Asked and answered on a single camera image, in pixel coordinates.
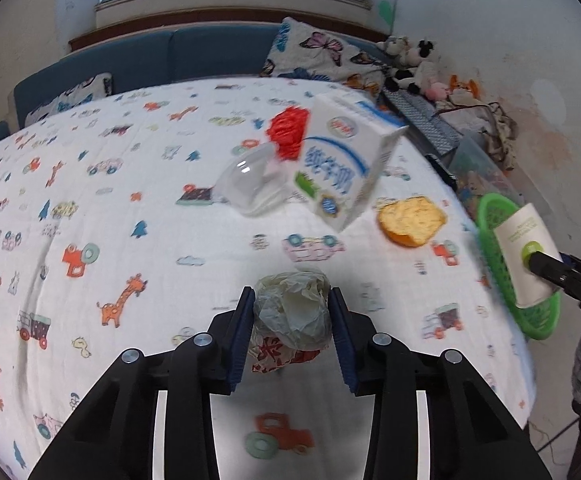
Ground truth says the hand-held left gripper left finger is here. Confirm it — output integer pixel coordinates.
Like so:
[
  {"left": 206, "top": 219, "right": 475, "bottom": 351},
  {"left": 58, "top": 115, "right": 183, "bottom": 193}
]
[{"left": 28, "top": 286, "right": 257, "bottom": 480}]

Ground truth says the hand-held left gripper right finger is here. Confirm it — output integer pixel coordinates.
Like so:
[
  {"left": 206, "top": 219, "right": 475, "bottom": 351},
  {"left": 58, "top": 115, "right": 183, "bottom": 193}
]
[{"left": 327, "top": 286, "right": 553, "bottom": 480}]

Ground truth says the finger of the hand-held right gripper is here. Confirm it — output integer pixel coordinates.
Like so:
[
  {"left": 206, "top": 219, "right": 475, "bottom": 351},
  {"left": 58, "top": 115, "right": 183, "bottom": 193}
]
[{"left": 529, "top": 251, "right": 581, "bottom": 292}]

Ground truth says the white paper cup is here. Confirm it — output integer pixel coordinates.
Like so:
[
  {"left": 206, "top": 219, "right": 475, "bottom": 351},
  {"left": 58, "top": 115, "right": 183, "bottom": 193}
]
[{"left": 493, "top": 203, "right": 561, "bottom": 309}]

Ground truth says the red white wrapper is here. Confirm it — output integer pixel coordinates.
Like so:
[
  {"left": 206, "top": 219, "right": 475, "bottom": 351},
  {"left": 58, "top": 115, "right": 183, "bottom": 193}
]
[{"left": 250, "top": 271, "right": 334, "bottom": 374}]

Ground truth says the green plastic basket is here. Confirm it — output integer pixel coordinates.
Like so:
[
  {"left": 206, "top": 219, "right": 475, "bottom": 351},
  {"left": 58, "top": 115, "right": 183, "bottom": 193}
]
[{"left": 474, "top": 192, "right": 562, "bottom": 341}]

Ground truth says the clear plastic storage bin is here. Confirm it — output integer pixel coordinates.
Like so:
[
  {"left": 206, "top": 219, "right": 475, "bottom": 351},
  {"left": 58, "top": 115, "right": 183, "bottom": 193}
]
[{"left": 450, "top": 137, "right": 526, "bottom": 217}]

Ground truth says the orange bread piece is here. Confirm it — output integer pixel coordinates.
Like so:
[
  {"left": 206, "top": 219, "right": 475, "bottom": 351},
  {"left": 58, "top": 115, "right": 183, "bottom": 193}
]
[{"left": 376, "top": 196, "right": 447, "bottom": 249}]

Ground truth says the beige patterned cloth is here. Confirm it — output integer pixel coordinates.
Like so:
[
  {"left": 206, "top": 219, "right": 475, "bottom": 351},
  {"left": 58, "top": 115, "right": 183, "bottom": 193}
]
[{"left": 435, "top": 102, "right": 519, "bottom": 171}]

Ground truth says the white blue milk carton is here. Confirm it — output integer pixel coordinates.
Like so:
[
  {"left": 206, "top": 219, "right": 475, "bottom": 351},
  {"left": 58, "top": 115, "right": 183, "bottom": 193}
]
[{"left": 293, "top": 92, "right": 410, "bottom": 234}]

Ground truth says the blue patterned cushion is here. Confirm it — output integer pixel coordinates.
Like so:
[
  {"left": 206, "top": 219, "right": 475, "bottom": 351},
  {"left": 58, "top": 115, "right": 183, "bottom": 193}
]
[{"left": 380, "top": 87, "right": 464, "bottom": 156}]

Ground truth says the orange fox plush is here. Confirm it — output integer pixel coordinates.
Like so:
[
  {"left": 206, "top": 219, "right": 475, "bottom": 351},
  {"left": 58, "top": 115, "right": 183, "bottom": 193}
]
[{"left": 445, "top": 75, "right": 481, "bottom": 101}]

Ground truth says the red paper ornament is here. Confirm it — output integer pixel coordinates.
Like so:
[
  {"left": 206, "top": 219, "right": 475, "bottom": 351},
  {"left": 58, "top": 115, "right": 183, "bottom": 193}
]
[{"left": 266, "top": 106, "right": 311, "bottom": 162}]

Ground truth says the black white cow plush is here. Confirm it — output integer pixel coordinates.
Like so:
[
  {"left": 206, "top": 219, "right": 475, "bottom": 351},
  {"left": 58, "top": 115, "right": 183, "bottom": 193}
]
[{"left": 385, "top": 39, "right": 439, "bottom": 94}]

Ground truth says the grey white plush toy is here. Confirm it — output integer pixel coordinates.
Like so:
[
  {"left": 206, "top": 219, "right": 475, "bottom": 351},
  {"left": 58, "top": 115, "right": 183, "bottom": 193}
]
[{"left": 377, "top": 35, "right": 411, "bottom": 59}]

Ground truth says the blue sofa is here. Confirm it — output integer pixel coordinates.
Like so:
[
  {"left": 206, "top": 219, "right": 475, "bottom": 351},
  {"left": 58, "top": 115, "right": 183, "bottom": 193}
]
[{"left": 0, "top": 22, "right": 396, "bottom": 161}]

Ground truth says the large butterfly print pillow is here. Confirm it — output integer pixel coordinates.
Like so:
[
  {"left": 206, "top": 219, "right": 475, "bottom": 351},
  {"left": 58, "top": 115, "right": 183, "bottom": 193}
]
[{"left": 260, "top": 16, "right": 391, "bottom": 96}]

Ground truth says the small butterfly print pillow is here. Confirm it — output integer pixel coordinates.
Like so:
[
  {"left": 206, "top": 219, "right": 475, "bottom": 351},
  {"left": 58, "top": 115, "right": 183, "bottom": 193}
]
[{"left": 24, "top": 73, "right": 114, "bottom": 128}]

